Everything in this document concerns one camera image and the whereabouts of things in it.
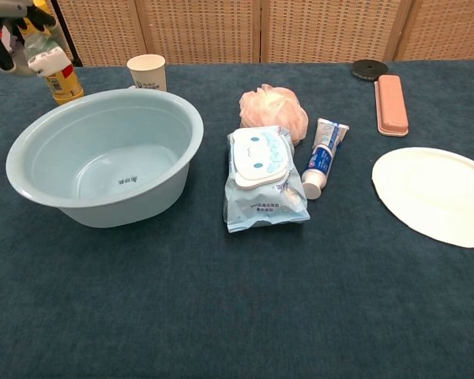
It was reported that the white paper cup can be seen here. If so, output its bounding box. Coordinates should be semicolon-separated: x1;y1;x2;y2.
126;54;167;92

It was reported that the pink bath loofah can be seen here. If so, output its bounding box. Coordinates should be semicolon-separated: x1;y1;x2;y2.
239;83;309;147

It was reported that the light blue plastic basin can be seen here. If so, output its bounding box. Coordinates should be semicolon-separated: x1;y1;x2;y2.
6;88;205;229

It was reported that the black tripod stand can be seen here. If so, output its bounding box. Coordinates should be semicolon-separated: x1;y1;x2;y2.
49;0;83;67

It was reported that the yellow bottle with green cap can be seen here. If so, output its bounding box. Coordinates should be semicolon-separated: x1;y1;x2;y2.
21;0;85;106

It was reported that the wicker folding screen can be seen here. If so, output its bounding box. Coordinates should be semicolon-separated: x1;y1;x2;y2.
47;0;474;67

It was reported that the blue wet wipes pack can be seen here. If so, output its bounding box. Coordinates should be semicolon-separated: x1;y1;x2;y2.
223;125;311;234

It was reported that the blue white toothpaste tube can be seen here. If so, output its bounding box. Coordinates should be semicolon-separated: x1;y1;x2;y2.
301;117;351;201

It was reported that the dark blue table cloth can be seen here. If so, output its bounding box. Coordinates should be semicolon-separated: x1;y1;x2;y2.
0;58;474;379

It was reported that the black round disc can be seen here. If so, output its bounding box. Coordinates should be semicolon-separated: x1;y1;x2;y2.
351;58;386;83

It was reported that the pink toothbrush case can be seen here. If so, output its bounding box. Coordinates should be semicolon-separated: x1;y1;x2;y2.
374;73;411;138

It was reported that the white paper plate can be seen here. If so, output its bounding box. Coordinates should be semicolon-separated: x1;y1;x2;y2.
371;147;474;249

